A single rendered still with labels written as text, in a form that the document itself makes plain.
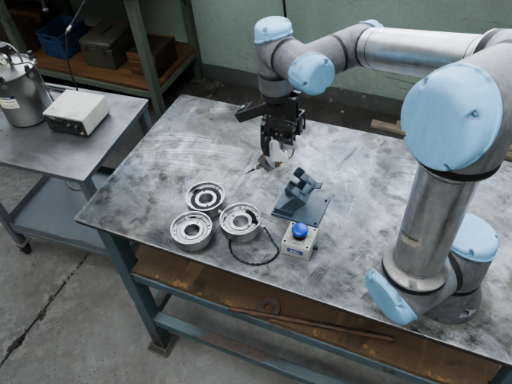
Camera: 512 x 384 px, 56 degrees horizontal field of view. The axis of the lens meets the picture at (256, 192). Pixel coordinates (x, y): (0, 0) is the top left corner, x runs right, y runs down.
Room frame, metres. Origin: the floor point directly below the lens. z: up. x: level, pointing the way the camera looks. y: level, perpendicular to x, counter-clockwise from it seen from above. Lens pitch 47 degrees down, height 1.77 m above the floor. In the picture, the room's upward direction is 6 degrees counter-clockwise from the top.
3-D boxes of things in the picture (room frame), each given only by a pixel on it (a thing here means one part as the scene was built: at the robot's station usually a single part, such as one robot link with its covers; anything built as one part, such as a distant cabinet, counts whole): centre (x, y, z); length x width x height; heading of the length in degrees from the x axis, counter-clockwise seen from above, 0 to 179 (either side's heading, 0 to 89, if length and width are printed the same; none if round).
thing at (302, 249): (0.70, -0.10, 0.82); 0.08 x 0.07 x 0.05; 62
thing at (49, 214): (1.49, 0.76, 0.34); 0.67 x 0.46 x 0.68; 66
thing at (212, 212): (0.87, 0.13, 0.82); 0.10 x 0.10 x 0.04
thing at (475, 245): (0.53, -0.39, 0.97); 0.13 x 0.12 x 0.14; 117
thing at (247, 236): (0.78, 0.05, 0.82); 0.10 x 0.10 x 0.04
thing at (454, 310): (0.54, -0.39, 0.85); 0.15 x 0.15 x 0.10
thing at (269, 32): (0.88, -0.07, 1.25); 0.09 x 0.08 x 0.11; 27
